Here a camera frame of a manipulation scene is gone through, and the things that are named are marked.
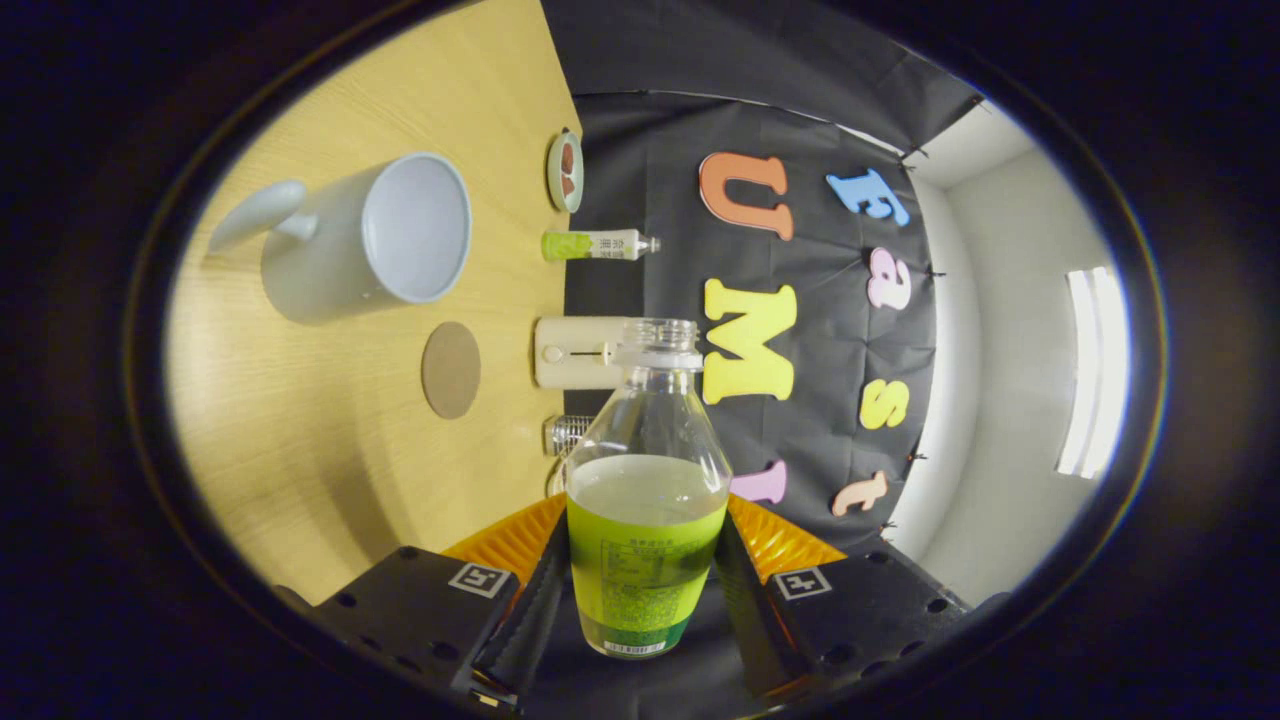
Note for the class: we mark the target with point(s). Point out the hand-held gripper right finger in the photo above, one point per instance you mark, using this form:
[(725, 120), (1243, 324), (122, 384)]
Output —
[(745, 620)]

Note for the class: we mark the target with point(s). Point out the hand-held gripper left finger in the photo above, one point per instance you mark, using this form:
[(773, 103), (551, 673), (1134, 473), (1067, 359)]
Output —
[(538, 610)]

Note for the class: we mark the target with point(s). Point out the green label juice bottle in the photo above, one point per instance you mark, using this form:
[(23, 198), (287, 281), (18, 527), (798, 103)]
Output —
[(645, 560)]

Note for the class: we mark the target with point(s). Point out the round brown coaster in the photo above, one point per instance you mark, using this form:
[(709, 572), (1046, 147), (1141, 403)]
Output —
[(451, 370)]

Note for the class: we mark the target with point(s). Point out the white cup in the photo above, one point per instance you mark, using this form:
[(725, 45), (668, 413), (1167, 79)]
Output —
[(330, 250)]

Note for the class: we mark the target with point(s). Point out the slim white label drink bottle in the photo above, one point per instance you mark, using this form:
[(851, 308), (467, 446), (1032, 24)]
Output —
[(600, 245)]

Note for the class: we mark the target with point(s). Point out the metal utensil holder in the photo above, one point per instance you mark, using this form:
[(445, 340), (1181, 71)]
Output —
[(570, 432)]

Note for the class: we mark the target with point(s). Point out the cream toaster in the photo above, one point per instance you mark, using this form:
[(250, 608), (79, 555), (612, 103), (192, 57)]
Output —
[(570, 370)]

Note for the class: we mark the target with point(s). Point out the wooden table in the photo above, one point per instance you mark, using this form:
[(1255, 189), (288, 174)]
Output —
[(300, 450)]

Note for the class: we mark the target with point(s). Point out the ceiling light panel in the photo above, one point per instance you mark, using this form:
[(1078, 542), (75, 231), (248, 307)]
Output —
[(1095, 370)]

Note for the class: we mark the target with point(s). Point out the grey plate with meat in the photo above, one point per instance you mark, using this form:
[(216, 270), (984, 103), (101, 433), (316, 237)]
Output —
[(556, 170)]

